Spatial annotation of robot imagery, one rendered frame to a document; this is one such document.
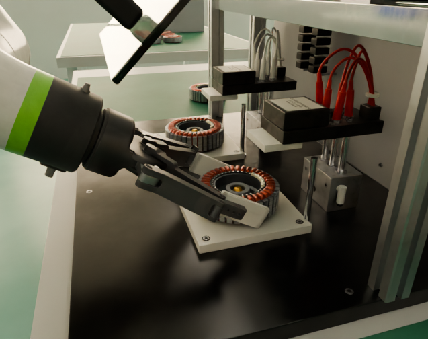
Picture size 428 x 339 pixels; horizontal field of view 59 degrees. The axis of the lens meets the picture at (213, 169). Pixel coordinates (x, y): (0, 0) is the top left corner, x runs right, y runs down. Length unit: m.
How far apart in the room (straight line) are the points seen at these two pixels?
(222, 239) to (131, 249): 0.11
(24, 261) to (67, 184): 1.17
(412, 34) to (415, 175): 0.12
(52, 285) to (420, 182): 0.40
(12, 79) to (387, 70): 0.50
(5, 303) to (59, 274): 1.18
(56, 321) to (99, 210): 0.18
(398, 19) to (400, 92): 0.24
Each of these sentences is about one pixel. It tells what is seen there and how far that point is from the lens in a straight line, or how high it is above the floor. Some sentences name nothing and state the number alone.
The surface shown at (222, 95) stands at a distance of 0.70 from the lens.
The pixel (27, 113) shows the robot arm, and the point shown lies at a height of 0.95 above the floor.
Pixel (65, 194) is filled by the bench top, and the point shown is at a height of 0.75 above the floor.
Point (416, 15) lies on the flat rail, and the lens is 0.38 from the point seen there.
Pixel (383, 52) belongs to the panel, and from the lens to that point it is 0.65.
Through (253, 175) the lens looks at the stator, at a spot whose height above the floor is 0.82.
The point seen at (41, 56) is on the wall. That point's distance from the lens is 5.25.
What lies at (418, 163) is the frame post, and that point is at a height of 0.92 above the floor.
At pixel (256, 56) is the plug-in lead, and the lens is 0.74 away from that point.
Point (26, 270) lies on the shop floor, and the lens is 1.80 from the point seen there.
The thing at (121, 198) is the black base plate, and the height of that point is 0.77.
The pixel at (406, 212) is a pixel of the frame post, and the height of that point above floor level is 0.88.
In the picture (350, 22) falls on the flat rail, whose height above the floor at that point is 1.02.
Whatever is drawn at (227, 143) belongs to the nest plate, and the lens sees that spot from 0.74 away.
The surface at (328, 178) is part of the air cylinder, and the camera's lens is 0.54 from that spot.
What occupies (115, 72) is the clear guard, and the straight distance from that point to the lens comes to 0.24.
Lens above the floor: 1.06
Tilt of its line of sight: 26 degrees down
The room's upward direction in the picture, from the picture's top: straight up
